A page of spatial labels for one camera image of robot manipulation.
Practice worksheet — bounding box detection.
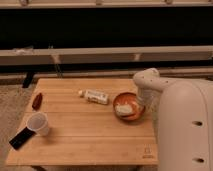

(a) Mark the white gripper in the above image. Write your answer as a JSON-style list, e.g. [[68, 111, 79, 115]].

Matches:
[[137, 88, 153, 106]]

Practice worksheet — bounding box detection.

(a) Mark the orange ceramic bowl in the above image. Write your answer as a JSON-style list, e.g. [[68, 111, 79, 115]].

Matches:
[[113, 92, 145, 121]]

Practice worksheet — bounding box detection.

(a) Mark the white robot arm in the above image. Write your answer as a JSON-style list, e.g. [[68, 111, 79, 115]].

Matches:
[[133, 68, 213, 171]]

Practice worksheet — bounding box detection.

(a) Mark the white object in bowl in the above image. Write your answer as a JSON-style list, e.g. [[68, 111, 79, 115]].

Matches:
[[115, 104, 133, 116]]

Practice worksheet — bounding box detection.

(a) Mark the white tube bottle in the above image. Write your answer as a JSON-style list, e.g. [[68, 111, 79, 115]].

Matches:
[[78, 89, 109, 105]]

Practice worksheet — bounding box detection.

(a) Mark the wooden slatted table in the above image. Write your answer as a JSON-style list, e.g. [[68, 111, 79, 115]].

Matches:
[[6, 79, 158, 166]]

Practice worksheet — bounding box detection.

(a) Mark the dark red small object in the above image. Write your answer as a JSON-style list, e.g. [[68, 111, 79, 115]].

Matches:
[[32, 93, 43, 110]]

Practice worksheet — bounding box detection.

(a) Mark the translucent plastic cup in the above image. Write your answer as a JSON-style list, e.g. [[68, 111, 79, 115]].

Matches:
[[26, 112, 50, 136]]

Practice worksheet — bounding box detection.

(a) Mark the black remote control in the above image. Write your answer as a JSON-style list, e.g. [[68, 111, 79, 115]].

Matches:
[[9, 127, 35, 150]]

